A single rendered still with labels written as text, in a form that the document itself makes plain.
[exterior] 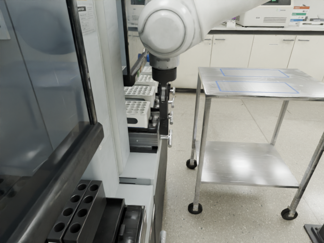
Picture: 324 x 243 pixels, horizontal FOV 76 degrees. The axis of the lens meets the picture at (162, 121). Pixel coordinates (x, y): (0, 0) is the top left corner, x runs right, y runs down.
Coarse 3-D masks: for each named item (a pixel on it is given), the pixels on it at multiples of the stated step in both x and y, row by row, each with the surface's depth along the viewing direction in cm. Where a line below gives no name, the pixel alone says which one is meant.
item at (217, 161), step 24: (216, 72) 119; (240, 72) 119; (264, 72) 119; (288, 72) 119; (216, 96) 91; (240, 96) 90; (264, 96) 90; (288, 96) 89; (312, 96) 88; (192, 144) 156; (216, 144) 150; (240, 144) 150; (264, 144) 150; (192, 168) 168; (216, 168) 128; (240, 168) 128; (264, 168) 128; (288, 168) 128; (312, 168) 107; (288, 216) 126
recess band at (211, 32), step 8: (208, 32) 270; (216, 32) 269; (224, 32) 268; (232, 32) 268; (240, 32) 267; (248, 32) 266; (256, 32) 266; (264, 32) 265; (272, 32) 264; (280, 32) 263; (288, 32) 263; (296, 32) 262; (304, 32) 261; (312, 32) 261; (320, 32) 260
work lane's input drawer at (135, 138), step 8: (152, 120) 71; (128, 128) 67; (136, 128) 67; (144, 128) 67; (152, 128) 67; (136, 136) 67; (144, 136) 67; (152, 136) 66; (160, 136) 74; (168, 136) 74; (136, 144) 68; (144, 144) 68; (152, 144) 68; (168, 144) 70
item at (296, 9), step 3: (294, 6) 279; (297, 6) 278; (300, 6) 278; (303, 6) 278; (306, 6) 279; (309, 6) 278; (294, 9) 280; (297, 9) 280; (300, 9) 280; (303, 9) 279; (306, 9) 279; (294, 12) 282; (297, 12) 282; (300, 12) 281; (303, 12) 281; (306, 12) 281
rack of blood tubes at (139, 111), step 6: (126, 102) 73; (132, 102) 73; (138, 102) 73; (144, 102) 73; (126, 108) 69; (132, 108) 68; (138, 108) 68; (144, 108) 68; (126, 114) 65; (132, 114) 65; (138, 114) 65; (144, 114) 65; (132, 120) 73; (138, 120) 66; (144, 120) 66; (132, 126) 67; (138, 126) 67; (144, 126) 67
